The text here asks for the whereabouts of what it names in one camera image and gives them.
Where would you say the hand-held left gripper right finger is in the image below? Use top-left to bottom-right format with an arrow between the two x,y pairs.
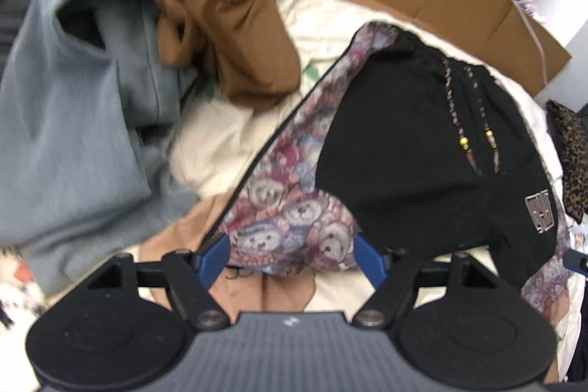
353,233 -> 494,327

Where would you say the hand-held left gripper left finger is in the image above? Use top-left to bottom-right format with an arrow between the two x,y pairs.
85,233 -> 230,327

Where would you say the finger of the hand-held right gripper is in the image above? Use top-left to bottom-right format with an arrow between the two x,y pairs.
563,249 -> 588,276

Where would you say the black shorts bear print trim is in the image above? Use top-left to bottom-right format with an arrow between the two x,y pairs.
218,21 -> 573,320

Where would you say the leopard print garment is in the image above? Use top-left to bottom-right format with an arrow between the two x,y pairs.
546,99 -> 588,221

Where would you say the cream printed bedsheet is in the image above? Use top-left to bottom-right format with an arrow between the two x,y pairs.
0,0 -> 580,392

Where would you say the grey-blue sweatshirt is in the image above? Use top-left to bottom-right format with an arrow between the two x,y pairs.
0,0 -> 218,297

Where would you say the white fluffy blanket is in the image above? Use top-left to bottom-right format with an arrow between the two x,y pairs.
0,245 -> 47,392

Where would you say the brown garment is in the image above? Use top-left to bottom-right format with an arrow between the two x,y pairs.
120,0 -> 302,111

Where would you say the white power cable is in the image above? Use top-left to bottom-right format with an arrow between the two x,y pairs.
503,0 -> 551,81

